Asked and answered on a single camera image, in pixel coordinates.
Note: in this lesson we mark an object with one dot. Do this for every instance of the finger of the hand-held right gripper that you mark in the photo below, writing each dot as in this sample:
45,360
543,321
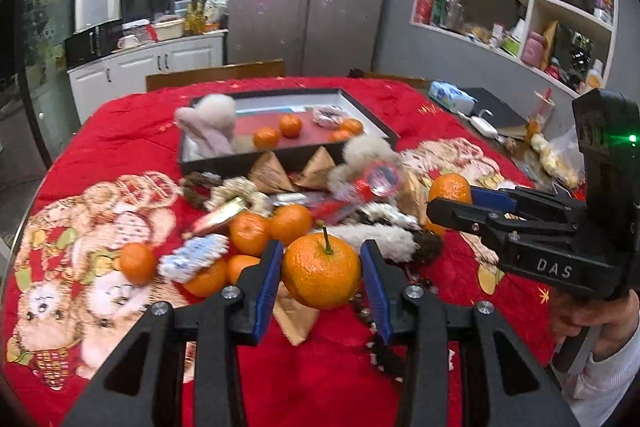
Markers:
492,198
465,216

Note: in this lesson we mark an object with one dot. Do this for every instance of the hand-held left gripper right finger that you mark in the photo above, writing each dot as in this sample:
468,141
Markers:
375,292

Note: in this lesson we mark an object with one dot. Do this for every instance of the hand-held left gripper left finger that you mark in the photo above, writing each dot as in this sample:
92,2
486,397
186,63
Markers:
270,287

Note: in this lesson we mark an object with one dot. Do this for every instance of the whole mandarin orange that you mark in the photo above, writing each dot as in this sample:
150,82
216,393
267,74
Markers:
341,136
266,138
351,125
450,189
290,125

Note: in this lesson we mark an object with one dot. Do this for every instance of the stemmed mandarin orange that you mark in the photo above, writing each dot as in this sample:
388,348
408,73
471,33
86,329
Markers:
322,269

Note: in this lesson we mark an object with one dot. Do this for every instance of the pile of mandarin oranges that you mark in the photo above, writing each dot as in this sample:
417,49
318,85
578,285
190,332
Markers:
248,234

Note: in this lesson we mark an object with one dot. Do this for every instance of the black shallow tray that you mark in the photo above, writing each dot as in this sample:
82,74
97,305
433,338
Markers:
210,168

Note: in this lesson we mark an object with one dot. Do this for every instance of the person's right forearm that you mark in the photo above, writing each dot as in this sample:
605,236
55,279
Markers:
612,392

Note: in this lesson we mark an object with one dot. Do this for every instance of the person's right hand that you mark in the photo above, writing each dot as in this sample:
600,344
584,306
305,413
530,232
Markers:
580,314

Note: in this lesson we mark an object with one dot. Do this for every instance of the brown triangular paper packet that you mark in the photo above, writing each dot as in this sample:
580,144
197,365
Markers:
295,319
317,169
411,199
270,172

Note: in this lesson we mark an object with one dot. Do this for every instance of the dark brown plush hair claw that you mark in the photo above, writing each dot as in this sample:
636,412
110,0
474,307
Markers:
427,247

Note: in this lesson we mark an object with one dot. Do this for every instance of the white plush hair claw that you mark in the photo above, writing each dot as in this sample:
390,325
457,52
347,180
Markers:
387,244

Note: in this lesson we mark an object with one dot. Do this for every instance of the black lace scrunchie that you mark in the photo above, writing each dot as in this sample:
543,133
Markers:
387,354

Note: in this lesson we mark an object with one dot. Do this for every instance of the clear plastic food bag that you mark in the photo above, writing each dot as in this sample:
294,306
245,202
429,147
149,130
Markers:
555,157

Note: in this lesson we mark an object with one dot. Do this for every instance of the blue white wrapped snack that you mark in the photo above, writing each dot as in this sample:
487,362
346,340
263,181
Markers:
192,257

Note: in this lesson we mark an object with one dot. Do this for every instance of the red gold wrapped candy bar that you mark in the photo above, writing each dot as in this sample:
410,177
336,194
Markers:
220,217

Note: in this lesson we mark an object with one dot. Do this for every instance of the round red hand mirror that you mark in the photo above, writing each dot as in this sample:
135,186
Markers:
382,177

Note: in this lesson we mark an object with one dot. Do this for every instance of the black folder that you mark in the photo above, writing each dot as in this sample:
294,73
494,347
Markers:
492,107

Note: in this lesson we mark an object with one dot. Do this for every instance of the red plastic packet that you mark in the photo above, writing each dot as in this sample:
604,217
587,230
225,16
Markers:
330,209

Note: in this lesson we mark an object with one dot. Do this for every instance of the drink cup with straw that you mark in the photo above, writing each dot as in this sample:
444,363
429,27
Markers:
540,114

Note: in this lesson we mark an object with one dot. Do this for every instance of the cream ruffled hair clip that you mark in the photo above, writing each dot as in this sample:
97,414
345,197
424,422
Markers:
237,194

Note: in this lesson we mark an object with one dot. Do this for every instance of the blue white tissue pack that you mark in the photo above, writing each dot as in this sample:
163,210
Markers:
450,96

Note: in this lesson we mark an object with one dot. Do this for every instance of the beige fluffy pompom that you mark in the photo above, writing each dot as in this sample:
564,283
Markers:
365,154

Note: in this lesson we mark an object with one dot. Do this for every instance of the dark brown scrunchie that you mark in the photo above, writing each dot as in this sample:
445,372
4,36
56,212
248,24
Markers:
197,187

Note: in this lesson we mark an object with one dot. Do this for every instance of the wooden chair back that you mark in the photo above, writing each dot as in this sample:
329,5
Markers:
215,74
395,79

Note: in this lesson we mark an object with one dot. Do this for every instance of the pink container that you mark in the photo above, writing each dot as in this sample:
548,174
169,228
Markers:
532,49

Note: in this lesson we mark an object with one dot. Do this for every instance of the green white tub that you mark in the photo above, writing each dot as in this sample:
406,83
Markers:
510,43

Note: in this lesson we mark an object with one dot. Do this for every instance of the pink plush hair claw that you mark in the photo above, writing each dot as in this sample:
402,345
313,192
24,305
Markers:
207,137

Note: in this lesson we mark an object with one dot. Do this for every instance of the white purple scrunchie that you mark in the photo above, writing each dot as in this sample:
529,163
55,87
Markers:
327,114

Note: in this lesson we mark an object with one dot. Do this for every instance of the white fluffy pompom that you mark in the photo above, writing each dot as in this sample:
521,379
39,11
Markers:
220,109

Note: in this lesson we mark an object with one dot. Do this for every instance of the red printed blanket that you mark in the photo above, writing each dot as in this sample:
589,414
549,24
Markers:
150,132

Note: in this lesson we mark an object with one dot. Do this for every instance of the white kitchen cabinet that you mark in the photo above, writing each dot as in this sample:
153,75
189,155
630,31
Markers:
145,67

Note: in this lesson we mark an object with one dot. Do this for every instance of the white plastic basin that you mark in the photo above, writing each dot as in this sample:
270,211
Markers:
167,29

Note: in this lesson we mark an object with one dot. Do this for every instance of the yellow cooking oil bottles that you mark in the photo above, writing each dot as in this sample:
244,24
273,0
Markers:
195,14

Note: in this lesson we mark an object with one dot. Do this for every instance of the white mug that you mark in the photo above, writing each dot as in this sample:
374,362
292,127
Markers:
129,41

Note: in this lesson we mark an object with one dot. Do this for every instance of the plastic bag on counter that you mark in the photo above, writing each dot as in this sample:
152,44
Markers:
217,4

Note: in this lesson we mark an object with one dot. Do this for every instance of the black microwave oven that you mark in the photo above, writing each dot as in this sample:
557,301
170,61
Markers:
92,46

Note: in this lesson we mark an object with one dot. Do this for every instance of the glass sliding door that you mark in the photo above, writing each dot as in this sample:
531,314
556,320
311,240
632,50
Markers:
42,32

